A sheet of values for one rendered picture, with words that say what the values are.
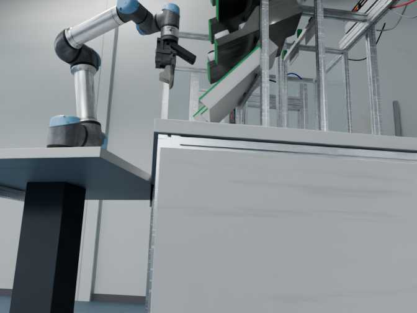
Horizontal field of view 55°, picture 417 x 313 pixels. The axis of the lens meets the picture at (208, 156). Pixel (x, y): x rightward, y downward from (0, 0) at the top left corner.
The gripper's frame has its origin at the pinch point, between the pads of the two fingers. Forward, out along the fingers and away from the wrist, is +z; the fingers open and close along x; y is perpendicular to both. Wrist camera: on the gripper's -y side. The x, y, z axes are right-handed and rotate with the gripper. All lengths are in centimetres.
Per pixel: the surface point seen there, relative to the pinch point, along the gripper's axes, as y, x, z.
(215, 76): -14.1, 20.4, 3.8
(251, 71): -21, 45, 13
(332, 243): -32, 70, 61
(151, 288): 4, 69, 71
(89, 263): 72, -346, 81
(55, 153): 32, 39, 39
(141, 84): 27, -339, -144
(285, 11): -31, 46, -7
